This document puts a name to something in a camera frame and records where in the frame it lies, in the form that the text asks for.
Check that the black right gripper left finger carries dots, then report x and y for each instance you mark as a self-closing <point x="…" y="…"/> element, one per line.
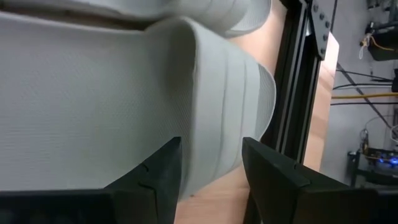
<point x="149" y="193"/>

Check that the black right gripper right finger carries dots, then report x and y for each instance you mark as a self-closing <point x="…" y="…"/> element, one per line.
<point x="280" y="186"/>

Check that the grey rubber slide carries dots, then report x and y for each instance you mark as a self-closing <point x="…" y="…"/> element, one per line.
<point x="199" y="12"/>
<point x="109" y="102"/>

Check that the black device with blue light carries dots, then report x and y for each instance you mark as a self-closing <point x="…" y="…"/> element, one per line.
<point x="384" y="165"/>

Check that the black equipment box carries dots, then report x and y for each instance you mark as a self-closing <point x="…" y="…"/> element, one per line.
<point x="384" y="43"/>

